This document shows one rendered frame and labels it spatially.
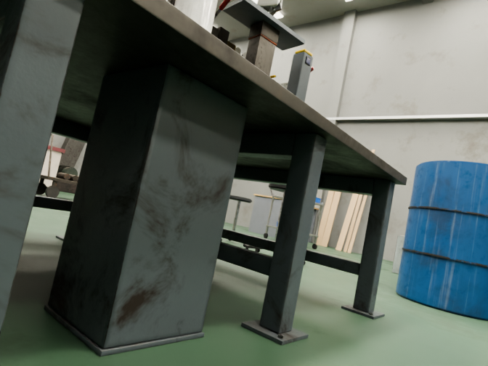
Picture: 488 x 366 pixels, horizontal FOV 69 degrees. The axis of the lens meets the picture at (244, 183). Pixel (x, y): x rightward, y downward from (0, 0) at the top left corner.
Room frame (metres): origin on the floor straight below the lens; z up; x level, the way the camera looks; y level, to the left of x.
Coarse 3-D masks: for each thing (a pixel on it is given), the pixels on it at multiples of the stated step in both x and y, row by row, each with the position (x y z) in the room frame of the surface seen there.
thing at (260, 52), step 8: (256, 24) 1.42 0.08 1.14; (264, 24) 1.40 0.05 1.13; (256, 32) 1.41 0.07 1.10; (264, 32) 1.40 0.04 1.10; (272, 32) 1.43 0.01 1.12; (256, 40) 1.41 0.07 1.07; (264, 40) 1.41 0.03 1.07; (272, 40) 1.44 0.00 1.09; (248, 48) 1.44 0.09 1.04; (256, 48) 1.40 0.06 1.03; (264, 48) 1.42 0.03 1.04; (272, 48) 1.45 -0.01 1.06; (248, 56) 1.44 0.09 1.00; (256, 56) 1.40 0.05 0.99; (264, 56) 1.43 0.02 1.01; (272, 56) 1.45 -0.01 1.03; (256, 64) 1.40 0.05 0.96; (264, 64) 1.43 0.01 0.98; (264, 72) 1.44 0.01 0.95
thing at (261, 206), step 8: (256, 200) 7.79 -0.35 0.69; (264, 200) 7.65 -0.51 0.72; (280, 200) 7.39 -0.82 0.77; (256, 208) 7.76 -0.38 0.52; (264, 208) 7.62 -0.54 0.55; (272, 208) 7.49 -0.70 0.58; (256, 216) 7.73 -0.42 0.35; (264, 216) 7.60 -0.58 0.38; (272, 216) 7.46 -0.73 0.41; (256, 224) 7.71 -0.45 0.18; (264, 224) 7.57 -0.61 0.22; (272, 224) 7.44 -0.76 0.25; (312, 224) 8.50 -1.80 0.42; (256, 232) 7.68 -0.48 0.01; (264, 232) 7.54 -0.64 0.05; (272, 232) 7.41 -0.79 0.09; (312, 232) 8.50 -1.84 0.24
